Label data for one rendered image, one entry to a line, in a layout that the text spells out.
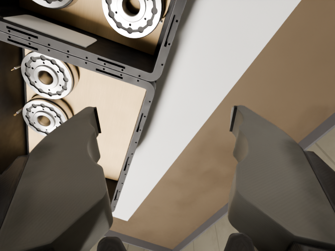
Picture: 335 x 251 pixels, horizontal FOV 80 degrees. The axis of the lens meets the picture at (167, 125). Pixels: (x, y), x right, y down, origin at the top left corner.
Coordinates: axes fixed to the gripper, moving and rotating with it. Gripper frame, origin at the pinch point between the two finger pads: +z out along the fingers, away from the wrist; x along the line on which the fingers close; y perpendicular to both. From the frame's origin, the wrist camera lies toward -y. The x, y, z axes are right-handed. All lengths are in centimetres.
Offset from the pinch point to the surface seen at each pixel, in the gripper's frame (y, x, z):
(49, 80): 9.3, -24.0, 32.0
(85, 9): -3.9, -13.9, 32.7
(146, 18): -2.7, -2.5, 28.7
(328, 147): 77, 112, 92
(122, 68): 4.0, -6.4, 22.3
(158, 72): 4.6, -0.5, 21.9
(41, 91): 11.6, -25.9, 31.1
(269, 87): 42, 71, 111
